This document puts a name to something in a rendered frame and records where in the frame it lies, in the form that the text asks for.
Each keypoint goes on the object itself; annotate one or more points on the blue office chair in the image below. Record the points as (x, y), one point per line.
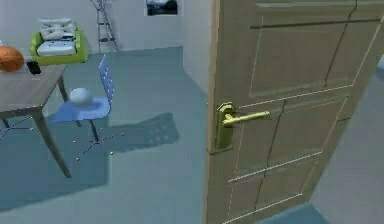
(100, 103)

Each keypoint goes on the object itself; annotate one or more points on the brown wooden room door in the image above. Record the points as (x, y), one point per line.
(300, 133)

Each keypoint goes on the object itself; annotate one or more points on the pale blue ball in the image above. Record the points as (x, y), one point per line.
(80, 97)

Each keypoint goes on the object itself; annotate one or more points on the grey metal ladder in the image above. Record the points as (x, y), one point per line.
(105, 23)

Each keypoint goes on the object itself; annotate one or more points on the green armchair with white cushions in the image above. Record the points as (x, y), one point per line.
(58, 46)

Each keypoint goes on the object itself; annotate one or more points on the small black box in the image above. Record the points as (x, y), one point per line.
(33, 67)

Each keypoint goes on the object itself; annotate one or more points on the grey wooden table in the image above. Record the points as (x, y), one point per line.
(26, 90)

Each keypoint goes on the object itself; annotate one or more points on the orange basketball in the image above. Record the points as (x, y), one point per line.
(10, 58)

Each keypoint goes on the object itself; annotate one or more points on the framed dark wall picture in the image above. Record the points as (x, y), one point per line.
(162, 7)

